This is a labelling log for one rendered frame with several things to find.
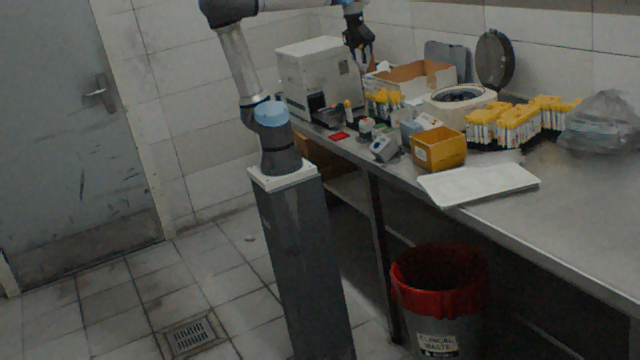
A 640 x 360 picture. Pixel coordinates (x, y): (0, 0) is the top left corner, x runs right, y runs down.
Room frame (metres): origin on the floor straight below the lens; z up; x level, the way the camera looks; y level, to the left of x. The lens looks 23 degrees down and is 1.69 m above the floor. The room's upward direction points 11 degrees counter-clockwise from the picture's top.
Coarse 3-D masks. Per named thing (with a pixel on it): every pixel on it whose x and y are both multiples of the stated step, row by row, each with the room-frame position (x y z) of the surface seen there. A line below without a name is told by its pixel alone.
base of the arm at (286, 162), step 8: (288, 144) 1.96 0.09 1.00; (264, 152) 1.97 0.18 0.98; (272, 152) 1.95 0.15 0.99; (280, 152) 1.95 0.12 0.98; (288, 152) 1.95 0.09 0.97; (296, 152) 1.98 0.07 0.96; (264, 160) 1.97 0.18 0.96; (272, 160) 1.95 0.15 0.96; (280, 160) 1.94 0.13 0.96; (288, 160) 1.94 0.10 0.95; (296, 160) 1.97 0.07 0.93; (264, 168) 1.96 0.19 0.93; (272, 168) 1.95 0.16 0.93; (280, 168) 1.93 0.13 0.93; (288, 168) 1.93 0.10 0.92; (296, 168) 1.95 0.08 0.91; (272, 176) 1.94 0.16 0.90
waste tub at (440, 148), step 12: (420, 132) 1.89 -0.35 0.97; (432, 132) 1.91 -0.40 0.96; (444, 132) 1.91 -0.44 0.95; (456, 132) 1.84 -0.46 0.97; (420, 144) 1.81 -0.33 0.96; (432, 144) 1.76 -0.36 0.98; (444, 144) 1.77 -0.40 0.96; (456, 144) 1.79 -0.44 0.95; (420, 156) 1.82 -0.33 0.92; (432, 156) 1.76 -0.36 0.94; (444, 156) 1.77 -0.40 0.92; (456, 156) 1.79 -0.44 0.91; (432, 168) 1.76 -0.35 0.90; (444, 168) 1.77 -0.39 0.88
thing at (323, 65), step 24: (288, 48) 2.73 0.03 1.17; (312, 48) 2.62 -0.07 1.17; (336, 48) 2.59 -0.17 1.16; (288, 72) 2.66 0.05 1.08; (312, 72) 2.54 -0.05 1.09; (336, 72) 2.58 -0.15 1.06; (288, 96) 2.72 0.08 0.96; (312, 96) 2.53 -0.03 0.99; (336, 96) 2.58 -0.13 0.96; (360, 96) 2.62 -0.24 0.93; (312, 120) 2.55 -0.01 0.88
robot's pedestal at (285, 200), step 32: (256, 192) 2.02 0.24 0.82; (288, 192) 1.90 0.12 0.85; (320, 192) 1.94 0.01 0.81; (288, 224) 1.89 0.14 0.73; (320, 224) 1.93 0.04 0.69; (288, 256) 1.88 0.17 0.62; (320, 256) 1.92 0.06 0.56; (288, 288) 1.91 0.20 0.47; (320, 288) 1.91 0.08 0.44; (288, 320) 2.02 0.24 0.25; (320, 320) 1.90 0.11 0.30; (320, 352) 1.89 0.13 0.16; (352, 352) 1.94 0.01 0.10
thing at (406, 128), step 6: (402, 120) 2.04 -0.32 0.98; (408, 120) 2.03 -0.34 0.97; (402, 126) 2.03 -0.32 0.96; (408, 126) 1.98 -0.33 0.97; (414, 126) 1.96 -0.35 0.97; (420, 126) 1.96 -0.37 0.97; (402, 132) 2.03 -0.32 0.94; (408, 132) 1.99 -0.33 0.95; (414, 132) 1.96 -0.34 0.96; (402, 138) 2.04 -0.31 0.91; (408, 138) 1.99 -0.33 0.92; (402, 144) 2.04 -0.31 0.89; (408, 144) 2.00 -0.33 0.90; (408, 150) 1.98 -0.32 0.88
